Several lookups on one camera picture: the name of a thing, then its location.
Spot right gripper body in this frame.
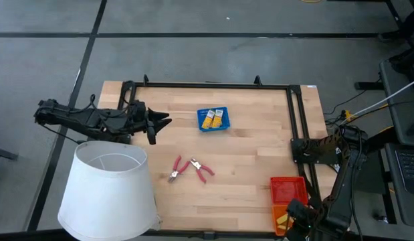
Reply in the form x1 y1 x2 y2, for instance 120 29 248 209
286 198 314 229

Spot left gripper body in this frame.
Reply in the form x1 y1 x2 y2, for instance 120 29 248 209
128 108 158 146

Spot yellow crayon box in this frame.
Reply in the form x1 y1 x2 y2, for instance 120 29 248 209
201 109 216 130
211 108 225 129

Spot orange plastic basket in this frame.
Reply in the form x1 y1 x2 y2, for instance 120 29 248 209
272 204 294 237

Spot red plastic basket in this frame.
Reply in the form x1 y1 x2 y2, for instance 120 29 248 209
270 176 309 206

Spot blue plastic basket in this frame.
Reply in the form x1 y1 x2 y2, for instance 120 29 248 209
197 106 231 133

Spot white lampshade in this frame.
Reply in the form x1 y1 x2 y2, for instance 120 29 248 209
57 140 160 241

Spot black laptop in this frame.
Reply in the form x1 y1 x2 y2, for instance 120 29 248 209
395 149 414 195

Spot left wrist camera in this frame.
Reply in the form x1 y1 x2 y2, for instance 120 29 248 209
129 99 148 118

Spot pink-handled pliers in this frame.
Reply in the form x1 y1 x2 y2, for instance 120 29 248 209
189 157 215 184
167 155 191 184

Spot black aluminium table frame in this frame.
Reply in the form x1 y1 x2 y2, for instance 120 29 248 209
118 74 323 240

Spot white cable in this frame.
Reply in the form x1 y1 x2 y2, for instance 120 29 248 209
340 76 414 125

